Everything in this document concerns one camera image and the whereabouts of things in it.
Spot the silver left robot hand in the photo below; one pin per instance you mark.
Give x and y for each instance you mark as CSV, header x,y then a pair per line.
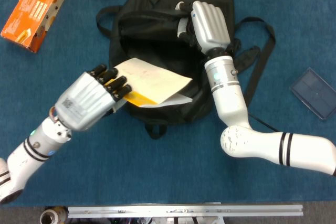
x,y
84,98

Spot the white book with yellow band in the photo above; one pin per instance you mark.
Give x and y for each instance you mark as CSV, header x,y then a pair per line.
x,y
149,79

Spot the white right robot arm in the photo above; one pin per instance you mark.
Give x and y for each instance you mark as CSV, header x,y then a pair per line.
x,y
231,103

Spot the black backpack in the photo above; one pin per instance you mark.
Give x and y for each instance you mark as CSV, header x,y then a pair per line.
x,y
157,24

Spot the aluminium rail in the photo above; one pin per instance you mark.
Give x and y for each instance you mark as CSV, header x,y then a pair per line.
x,y
183,210

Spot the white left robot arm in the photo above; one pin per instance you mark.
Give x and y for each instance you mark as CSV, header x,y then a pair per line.
x,y
31,155

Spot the orange snack box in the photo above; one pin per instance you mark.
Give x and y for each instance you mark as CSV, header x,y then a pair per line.
x,y
34,11

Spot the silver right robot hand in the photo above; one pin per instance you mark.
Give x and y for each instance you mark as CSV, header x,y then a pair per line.
x,y
210,24

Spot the tape roll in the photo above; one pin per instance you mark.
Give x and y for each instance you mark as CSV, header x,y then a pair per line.
x,y
52,216

